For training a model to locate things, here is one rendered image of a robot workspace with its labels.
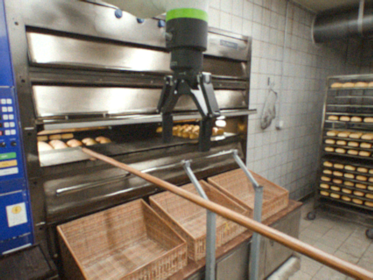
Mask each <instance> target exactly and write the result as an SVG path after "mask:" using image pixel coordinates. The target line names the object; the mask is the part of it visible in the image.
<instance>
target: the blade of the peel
mask: <svg viewBox="0 0 373 280"><path fill-rule="evenodd" d="M110 145H115V141H111V142H105V143H95V144H90V145H85V147H87V149H91V148H100V147H105V146H110ZM77 150H78V147H77V146H76V147H70V148H61V149H51V150H42V151H39V153H40V155H45V154H50V153H60V152H69V151H77Z"/></svg>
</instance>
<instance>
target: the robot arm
mask: <svg viewBox="0 0 373 280"><path fill-rule="evenodd" d="M101 1H103V2H105V3H108V4H110V5H112V6H116V7H118V8H120V9H121V10H122V11H124V12H127V13H129V14H131V15H132V16H134V17H137V18H140V19H150V18H151V17H153V16H157V15H160V14H164V13H166V32H163V34H162V36H163V37H165V38H166V50H167V51H170V53H169V67H170V69H171V70H172V71H173V76H164V84H163V88H162V91H161V96H160V100H159V103H158V106H157V113H160V115H161V116H162V143H168V142H173V115H171V113H172V111H173V109H174V107H175V105H176V104H177V101H178V99H179V98H180V97H181V96H183V95H189V96H191V98H192V100H193V102H194V103H195V105H196V107H197V109H198V110H199V112H200V114H201V116H202V120H199V152H200V153H202V152H209V151H210V146H211V136H212V134H213V121H214V120H215V119H218V118H220V117H221V113H220V110H219V106H218V103H217V100H216V97H215V94H214V90H213V86H212V76H211V74H210V73H203V72H201V73H200V71H201V70H202V68H203V52H205V51H207V41H208V23H209V5H210V0H101ZM199 84H200V86H199ZM162 107H163V108H162Z"/></svg>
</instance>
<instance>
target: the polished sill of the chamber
mask: <svg viewBox="0 0 373 280"><path fill-rule="evenodd" d="M238 139H243V135H239V134H238V135H231V136H224V137H220V138H212V139H211V144H217V143H221V142H228V141H233V140H238ZM198 147H199V141H193V142H186V143H179V144H175V145H168V146H164V147H160V148H152V149H145V150H138V151H134V152H126V153H119V154H114V155H108V156H106V157H109V158H111V159H113V160H115V161H118V162H122V161H126V160H133V159H136V158H142V157H146V156H152V155H159V154H162V153H169V152H175V151H181V150H186V149H192V148H198ZM106 164H109V163H107V162H105V161H102V160H100V159H98V158H97V157H93V158H92V159H85V160H77V161H72V162H65V163H58V164H51V165H46V166H41V174H42V176H46V175H50V174H56V173H63V172H69V171H73V170H79V169H82V168H86V167H93V166H99V165H106Z"/></svg>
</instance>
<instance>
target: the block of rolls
mask: <svg viewBox="0 0 373 280"><path fill-rule="evenodd" d="M157 132H158V133H160V132H161V133H162V127H158V129H157ZM221 134H224V129H221V128H219V129H217V128H213V134H212V136H215V135H221ZM173 135H178V136H179V137H185V138H187V137H190V138H191V139H194V138H198V137H199V126H193V125H184V126H180V125H177V126H175V127H173Z"/></svg>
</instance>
